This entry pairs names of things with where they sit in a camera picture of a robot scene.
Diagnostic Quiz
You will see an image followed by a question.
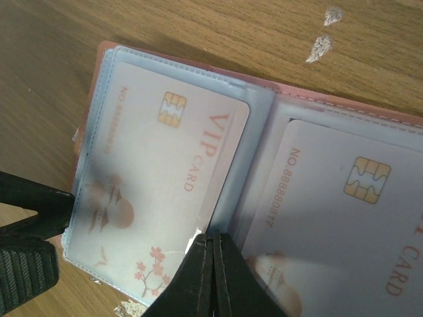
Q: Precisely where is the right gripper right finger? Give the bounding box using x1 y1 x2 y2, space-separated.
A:
213 232 286 317

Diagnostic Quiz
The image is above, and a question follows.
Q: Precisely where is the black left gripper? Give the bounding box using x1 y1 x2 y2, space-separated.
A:
1 172 75 312

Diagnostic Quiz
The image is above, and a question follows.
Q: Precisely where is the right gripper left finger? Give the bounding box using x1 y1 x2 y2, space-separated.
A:
143 234 213 317

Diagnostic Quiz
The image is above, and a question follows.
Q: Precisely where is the pink card holder wallet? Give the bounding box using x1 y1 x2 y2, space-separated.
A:
62 42 422 310

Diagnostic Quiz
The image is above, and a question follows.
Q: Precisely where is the white debris pile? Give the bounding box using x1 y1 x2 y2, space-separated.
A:
305 7 344 63

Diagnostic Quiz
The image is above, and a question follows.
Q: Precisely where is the white pink credit card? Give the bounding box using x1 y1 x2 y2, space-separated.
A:
242 120 422 316
65 62 250 304

